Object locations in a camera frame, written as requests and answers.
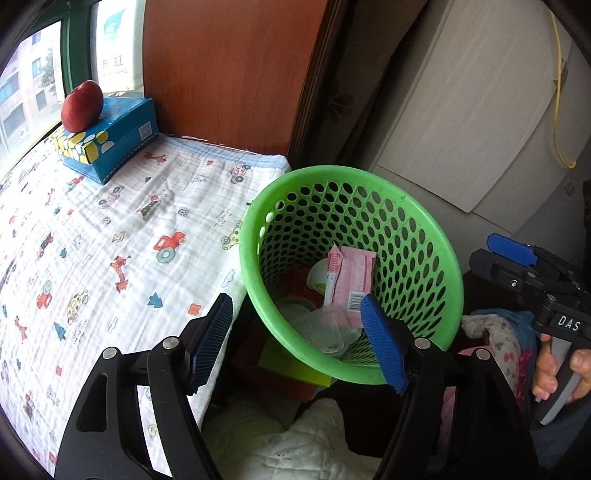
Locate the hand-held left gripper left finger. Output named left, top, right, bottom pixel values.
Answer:
left=54, top=292, right=234, bottom=480

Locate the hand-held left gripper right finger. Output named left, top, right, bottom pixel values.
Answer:
left=360, top=295, right=541, bottom=480

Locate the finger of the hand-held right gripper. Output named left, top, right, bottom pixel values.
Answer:
left=486, top=233, right=573, bottom=280
left=468, top=248, right=548, bottom=301

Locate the clear plastic cup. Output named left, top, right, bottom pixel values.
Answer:
left=293, top=310, right=365, bottom=357

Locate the pink packet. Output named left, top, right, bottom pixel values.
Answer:
left=323, top=244, right=377, bottom=319

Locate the white plastic lid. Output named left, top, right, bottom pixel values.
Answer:
left=277, top=298, right=317, bottom=324

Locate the white paper cup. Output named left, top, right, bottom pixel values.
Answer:
left=307, top=261, right=335, bottom=294

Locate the green plastic mesh basket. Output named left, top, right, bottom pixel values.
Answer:
left=239, top=167, right=465, bottom=386

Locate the person's right forearm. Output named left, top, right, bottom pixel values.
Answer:
left=529, top=399, right=591, bottom=472

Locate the person's right hand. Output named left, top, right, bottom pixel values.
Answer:
left=531, top=332, right=591, bottom=403

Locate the blue cloth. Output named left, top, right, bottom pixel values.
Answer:
left=471, top=309, right=539, bottom=352

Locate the floral cloth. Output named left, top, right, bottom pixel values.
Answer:
left=462, top=314, right=525, bottom=370

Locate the yellow-green box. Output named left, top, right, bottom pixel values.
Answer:
left=256, top=337, right=333, bottom=387

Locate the white quilt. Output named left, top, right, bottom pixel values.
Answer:
left=201, top=397, right=384, bottom=480

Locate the white wardrobe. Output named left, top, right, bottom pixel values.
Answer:
left=369, top=0, right=591, bottom=259

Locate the printed white blanket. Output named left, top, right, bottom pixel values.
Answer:
left=0, top=134, right=293, bottom=478

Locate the blue tissue box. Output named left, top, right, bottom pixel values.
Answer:
left=50, top=97, right=158, bottom=186

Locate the beige flower print panel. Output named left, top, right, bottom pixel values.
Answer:
left=318, top=0, right=393, bottom=158

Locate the red apple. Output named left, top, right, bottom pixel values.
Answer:
left=61, top=80, right=105, bottom=132

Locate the brown wooden panel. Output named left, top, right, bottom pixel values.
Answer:
left=141, top=0, right=342, bottom=158

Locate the white window sticker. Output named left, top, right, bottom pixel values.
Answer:
left=90, top=0, right=146, bottom=93

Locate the apartment building outside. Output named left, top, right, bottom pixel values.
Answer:
left=0, top=21, right=63, bottom=153

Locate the yellow cable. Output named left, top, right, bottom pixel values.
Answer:
left=547, top=9, right=578, bottom=169

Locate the green window frame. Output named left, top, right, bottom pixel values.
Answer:
left=0, top=0, right=146, bottom=174

